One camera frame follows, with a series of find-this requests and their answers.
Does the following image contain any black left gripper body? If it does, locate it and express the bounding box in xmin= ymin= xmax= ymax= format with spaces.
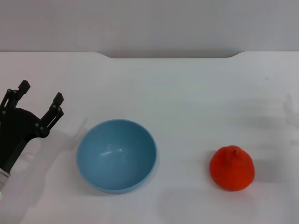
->
xmin=0 ymin=108 xmax=42 ymax=175

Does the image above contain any blue ceramic bowl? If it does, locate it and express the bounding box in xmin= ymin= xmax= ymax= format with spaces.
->
xmin=76 ymin=119 xmax=157 ymax=194

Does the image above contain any orange fruit with stem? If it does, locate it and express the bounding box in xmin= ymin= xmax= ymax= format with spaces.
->
xmin=209 ymin=145 xmax=256 ymax=192

